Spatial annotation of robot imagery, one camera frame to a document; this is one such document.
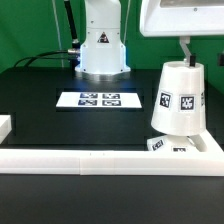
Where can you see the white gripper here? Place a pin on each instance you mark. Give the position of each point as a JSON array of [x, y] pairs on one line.
[[183, 18]]

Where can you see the white lamp shade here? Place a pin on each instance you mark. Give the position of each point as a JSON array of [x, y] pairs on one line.
[[180, 104]]

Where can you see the white lamp base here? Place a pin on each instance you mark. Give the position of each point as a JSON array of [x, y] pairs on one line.
[[170, 144]]

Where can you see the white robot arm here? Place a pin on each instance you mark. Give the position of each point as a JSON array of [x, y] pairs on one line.
[[103, 55]]

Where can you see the white marker sheet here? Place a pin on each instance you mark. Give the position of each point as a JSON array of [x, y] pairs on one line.
[[98, 100]]

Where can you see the white foam wall frame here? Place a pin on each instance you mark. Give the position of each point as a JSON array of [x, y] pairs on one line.
[[78, 162]]

